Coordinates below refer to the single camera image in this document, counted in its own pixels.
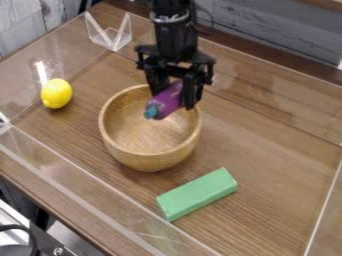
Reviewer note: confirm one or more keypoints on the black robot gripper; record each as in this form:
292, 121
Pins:
160, 67

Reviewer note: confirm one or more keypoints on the purple toy eggplant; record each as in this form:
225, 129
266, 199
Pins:
165, 102

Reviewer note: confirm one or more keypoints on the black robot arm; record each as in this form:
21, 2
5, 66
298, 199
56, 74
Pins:
173, 19

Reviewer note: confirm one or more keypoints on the brown wooden bowl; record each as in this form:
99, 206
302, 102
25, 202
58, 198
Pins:
147, 145

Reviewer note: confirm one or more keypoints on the yellow lemon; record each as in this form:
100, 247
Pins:
56, 93

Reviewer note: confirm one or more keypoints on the green rectangular block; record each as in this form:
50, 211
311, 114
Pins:
196, 194

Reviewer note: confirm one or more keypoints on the clear acrylic tray wall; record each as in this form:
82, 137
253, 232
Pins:
271, 128

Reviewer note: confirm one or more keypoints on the black metal bracket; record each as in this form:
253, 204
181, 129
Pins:
48, 246

